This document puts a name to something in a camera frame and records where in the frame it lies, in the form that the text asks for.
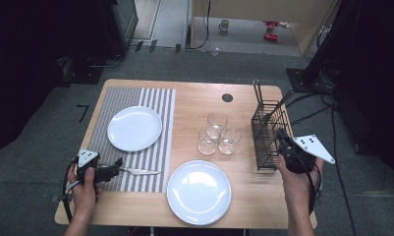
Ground black wire cutlery basket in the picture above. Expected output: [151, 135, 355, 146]
[251, 99, 294, 171]

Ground black stand base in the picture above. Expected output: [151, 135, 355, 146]
[61, 63, 104, 86]

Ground hand-held gripper cable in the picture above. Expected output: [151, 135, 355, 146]
[62, 158, 81, 224]
[303, 163, 322, 215]

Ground black metal stand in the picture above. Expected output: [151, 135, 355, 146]
[286, 0, 363, 93]

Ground grey striped placemat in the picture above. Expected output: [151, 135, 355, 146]
[74, 86, 177, 194]

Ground black equipment cabinet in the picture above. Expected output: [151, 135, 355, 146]
[99, 0, 140, 58]

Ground large white plate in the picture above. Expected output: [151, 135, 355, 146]
[166, 159, 233, 227]

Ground long black floor cable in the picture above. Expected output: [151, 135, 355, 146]
[330, 104, 358, 236]

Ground hanging black cable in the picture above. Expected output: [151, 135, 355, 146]
[188, 0, 212, 51]

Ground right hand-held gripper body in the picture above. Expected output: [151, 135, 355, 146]
[279, 134, 336, 175]

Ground clear drinking glass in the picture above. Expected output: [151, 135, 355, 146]
[206, 111, 229, 132]
[197, 127, 221, 156]
[217, 127, 243, 155]

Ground silver long-handled utensil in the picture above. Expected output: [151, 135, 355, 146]
[261, 89, 295, 127]

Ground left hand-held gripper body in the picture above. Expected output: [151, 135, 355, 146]
[76, 148, 117, 185]

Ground right hand-held gripper cable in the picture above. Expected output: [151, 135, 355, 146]
[303, 163, 322, 215]

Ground small white plate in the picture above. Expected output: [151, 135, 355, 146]
[106, 105, 163, 152]

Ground person's left hand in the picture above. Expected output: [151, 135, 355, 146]
[67, 165, 102, 214]

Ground left hand-held gripper cable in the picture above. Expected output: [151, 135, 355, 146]
[62, 158, 81, 224]

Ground person's right hand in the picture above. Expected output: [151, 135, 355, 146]
[276, 155, 325, 205]

